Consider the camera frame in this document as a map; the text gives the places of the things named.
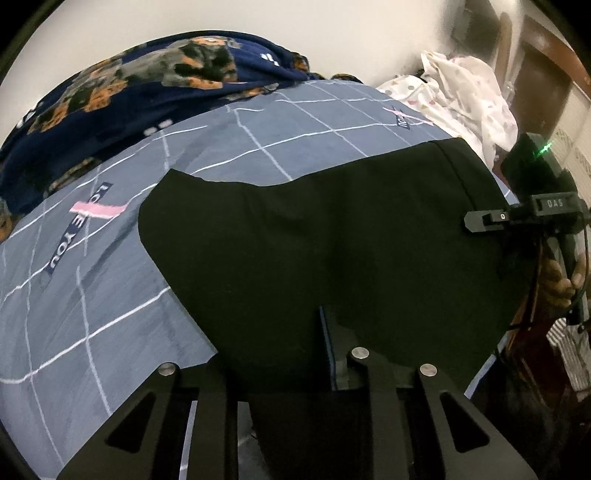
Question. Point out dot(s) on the black pants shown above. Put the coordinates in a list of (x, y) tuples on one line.
[(323, 240)]

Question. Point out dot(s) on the white dotted cloth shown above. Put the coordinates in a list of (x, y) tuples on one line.
[(466, 97)]

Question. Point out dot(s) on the brown wooden furniture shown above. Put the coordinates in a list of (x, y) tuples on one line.
[(540, 69)]

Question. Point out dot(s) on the person's right hand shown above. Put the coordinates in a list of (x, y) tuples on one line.
[(556, 286)]

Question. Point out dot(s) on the striped clothing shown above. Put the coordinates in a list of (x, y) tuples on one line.
[(572, 350)]

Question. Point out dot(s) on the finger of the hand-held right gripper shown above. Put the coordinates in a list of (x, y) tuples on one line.
[(489, 218)]

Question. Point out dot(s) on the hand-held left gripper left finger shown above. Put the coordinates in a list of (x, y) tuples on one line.
[(138, 415)]

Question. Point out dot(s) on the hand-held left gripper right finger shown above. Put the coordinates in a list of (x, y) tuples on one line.
[(328, 350)]

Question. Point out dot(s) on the navy dog print blanket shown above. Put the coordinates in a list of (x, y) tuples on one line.
[(138, 92)]

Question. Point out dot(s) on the blue grid bed sheet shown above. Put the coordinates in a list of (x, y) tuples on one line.
[(92, 300)]

